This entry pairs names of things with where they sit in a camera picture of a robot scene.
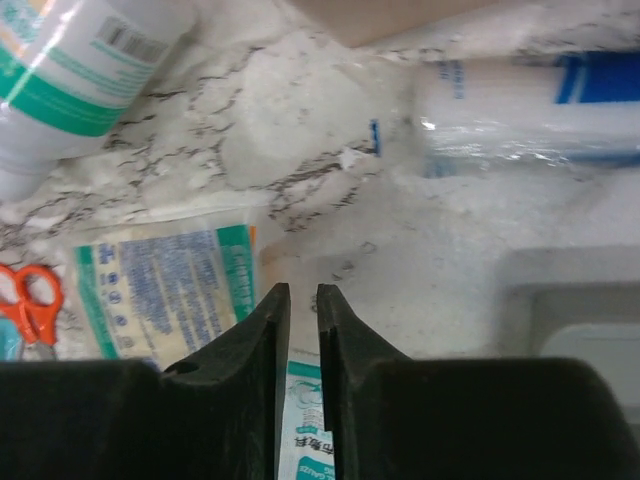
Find orange scissors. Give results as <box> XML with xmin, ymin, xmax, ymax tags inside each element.
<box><xmin>1</xmin><ymin>264</ymin><xmax>64</xmax><ymax>361</ymax></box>

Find teal bandage roll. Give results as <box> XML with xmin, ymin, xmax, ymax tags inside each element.
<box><xmin>0</xmin><ymin>317</ymin><xmax>24</xmax><ymax>361</ymax></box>

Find teal white gauze sachet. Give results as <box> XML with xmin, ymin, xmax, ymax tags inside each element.
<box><xmin>278</xmin><ymin>351</ymin><xmax>336</xmax><ymax>480</ymax></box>

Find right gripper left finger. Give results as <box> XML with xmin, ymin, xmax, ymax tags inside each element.
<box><xmin>1</xmin><ymin>283</ymin><xmax>291</xmax><ymax>479</ymax></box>

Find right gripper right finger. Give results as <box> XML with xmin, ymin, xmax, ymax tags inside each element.
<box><xmin>316</xmin><ymin>284</ymin><xmax>639</xmax><ymax>479</ymax></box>

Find peach file organizer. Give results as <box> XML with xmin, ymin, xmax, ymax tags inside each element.
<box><xmin>290</xmin><ymin>0</ymin><xmax>503</xmax><ymax>47</ymax></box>

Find white green bottle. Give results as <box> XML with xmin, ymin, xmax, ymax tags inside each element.
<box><xmin>1</xmin><ymin>0</ymin><xmax>195</xmax><ymax>201</ymax></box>

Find gauze packet beige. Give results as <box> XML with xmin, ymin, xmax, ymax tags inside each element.
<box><xmin>67</xmin><ymin>219</ymin><xmax>257</xmax><ymax>369</ymax></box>

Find grey plastic tray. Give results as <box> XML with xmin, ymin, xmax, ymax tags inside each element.
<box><xmin>495</xmin><ymin>245</ymin><xmax>639</xmax><ymax>427</ymax></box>

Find white blue bandage roll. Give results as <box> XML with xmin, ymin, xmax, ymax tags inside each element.
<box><xmin>369</xmin><ymin>51</ymin><xmax>639</xmax><ymax>178</ymax></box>

